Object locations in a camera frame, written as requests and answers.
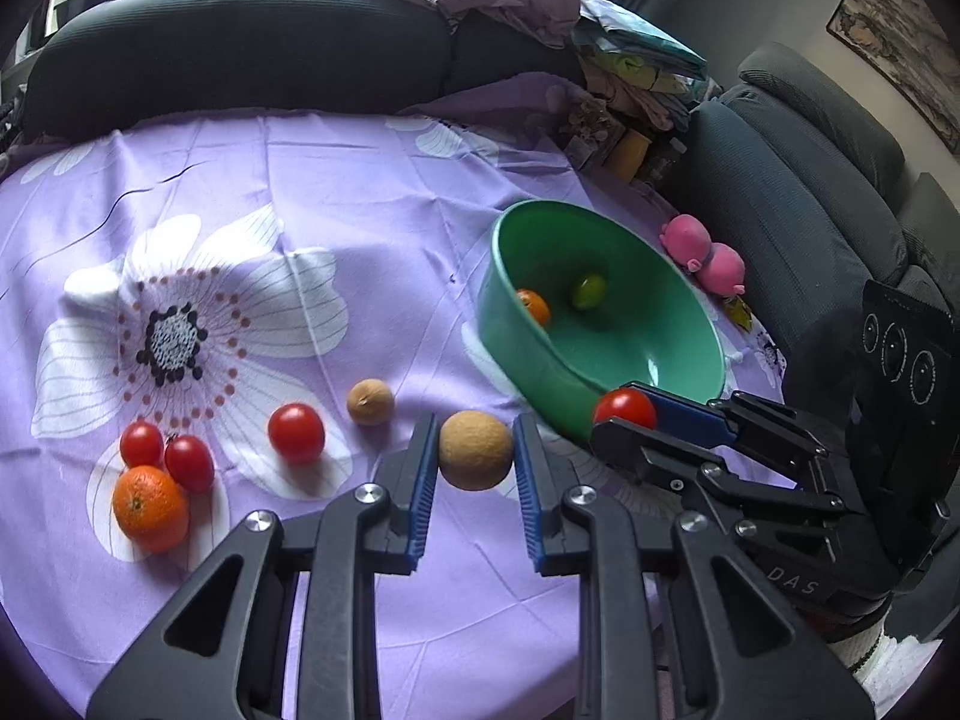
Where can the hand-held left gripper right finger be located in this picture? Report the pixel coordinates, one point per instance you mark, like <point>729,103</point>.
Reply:
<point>529,495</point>

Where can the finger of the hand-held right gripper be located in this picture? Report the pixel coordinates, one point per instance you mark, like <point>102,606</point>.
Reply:
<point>690,416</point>
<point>652,457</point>

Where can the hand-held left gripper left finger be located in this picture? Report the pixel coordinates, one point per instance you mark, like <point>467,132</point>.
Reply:
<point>424,487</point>

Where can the red cherry tomato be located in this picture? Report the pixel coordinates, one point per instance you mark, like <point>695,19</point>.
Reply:
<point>141,444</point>
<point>296,433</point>
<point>190,463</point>
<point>625,409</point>

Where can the large brown round fruit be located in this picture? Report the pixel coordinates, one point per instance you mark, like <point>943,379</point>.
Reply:
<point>475,450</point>

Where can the small brown round fruit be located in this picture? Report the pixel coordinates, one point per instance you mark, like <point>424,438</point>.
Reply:
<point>370,402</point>

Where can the green plastic bowl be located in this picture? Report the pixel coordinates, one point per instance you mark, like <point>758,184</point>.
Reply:
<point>637,330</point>

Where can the large orange tangerine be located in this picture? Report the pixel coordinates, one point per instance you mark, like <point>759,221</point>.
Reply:
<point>150,510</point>

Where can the person's right forearm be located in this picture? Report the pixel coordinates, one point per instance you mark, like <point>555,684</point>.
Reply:
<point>885,652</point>

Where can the small yellow toy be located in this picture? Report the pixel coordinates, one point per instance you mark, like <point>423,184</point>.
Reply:
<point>739,313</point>

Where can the green lime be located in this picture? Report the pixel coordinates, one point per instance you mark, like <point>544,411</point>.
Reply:
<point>589,291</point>

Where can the pink pig plush toy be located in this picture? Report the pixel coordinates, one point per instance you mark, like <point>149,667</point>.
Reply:
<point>701,251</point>

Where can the small orange kumquat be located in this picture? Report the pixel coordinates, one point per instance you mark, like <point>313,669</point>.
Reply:
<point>534,306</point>

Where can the grey recliner sofa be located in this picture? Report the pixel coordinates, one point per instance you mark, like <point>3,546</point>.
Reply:
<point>780,180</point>

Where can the yellow bottle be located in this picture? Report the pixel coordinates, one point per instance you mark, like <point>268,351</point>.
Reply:
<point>628,154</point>

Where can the printed snack packet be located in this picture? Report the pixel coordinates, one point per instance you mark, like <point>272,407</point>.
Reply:
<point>589,131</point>

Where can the purple floral tablecloth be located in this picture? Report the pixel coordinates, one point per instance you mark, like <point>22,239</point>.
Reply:
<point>300,187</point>

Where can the stack of folded clothes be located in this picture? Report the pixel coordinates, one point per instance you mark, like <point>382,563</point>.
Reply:
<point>637,90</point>

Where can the teal folded cloth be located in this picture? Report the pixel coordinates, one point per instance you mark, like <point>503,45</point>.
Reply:
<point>645,34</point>

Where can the framed wall painting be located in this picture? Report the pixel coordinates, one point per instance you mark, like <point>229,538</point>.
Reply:
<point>900,37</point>

